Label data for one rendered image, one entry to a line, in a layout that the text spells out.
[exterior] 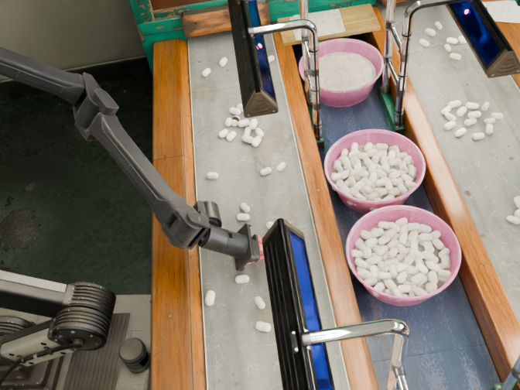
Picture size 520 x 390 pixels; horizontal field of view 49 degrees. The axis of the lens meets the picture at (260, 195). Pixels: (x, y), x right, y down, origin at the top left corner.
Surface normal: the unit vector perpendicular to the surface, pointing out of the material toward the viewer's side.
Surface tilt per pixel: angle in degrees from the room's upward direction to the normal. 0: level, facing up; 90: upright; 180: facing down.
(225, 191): 0
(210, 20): 67
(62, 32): 90
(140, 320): 0
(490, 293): 0
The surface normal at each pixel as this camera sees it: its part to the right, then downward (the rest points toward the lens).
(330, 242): -0.11, -0.63
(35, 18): 0.14, 0.76
